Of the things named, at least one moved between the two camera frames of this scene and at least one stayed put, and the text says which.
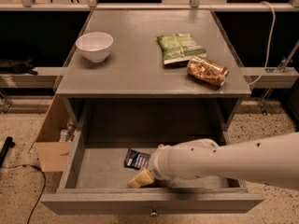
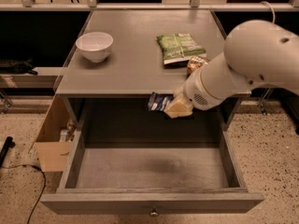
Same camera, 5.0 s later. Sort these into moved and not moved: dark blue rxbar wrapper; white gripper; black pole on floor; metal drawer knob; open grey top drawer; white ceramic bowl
Moved: white gripper; dark blue rxbar wrapper
Not moved: white ceramic bowl; black pole on floor; open grey top drawer; metal drawer knob
